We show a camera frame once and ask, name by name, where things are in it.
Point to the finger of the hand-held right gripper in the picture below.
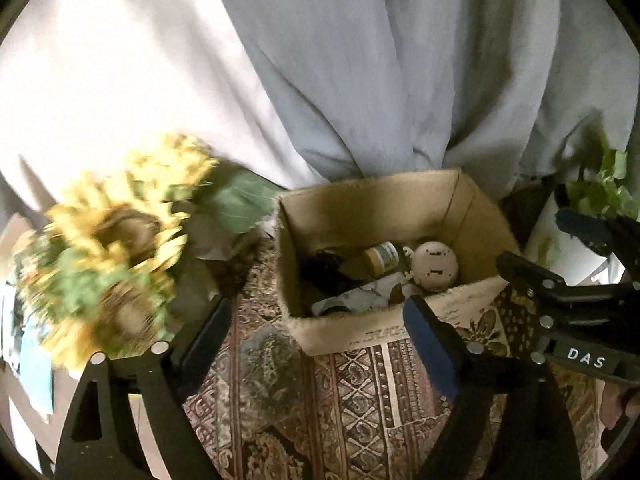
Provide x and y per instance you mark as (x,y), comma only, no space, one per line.
(582,230)
(530,275)

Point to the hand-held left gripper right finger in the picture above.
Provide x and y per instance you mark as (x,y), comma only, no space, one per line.
(427,350)

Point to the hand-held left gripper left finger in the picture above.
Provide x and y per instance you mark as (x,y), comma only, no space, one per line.
(205,345)

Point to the white ointment jar tan lid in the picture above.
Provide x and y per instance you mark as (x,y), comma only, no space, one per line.
(381,257)

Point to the cardboard box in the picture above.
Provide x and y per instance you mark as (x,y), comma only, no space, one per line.
(350,210)

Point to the person's right hand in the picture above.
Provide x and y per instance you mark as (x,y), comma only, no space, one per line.
(615,405)

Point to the green leafy plant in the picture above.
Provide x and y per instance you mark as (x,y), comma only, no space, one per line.
(595,185)

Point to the round white plug adapter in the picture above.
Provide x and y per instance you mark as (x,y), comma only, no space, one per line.
(435,265)

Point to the white marbled item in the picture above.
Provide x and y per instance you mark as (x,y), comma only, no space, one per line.
(360,296)

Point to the patterned brown table cloth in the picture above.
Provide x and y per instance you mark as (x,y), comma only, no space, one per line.
(325,410)

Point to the black object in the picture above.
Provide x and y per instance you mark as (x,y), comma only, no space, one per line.
(325,267)

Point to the artificial sunflower bouquet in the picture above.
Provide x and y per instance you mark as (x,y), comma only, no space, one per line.
(110,240)

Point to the blue paper clutter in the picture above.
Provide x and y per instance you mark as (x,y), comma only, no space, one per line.
(30,355)

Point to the grey curtain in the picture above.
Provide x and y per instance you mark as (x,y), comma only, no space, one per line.
(400,60)

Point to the beige curtain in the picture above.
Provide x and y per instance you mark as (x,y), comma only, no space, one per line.
(125,85)

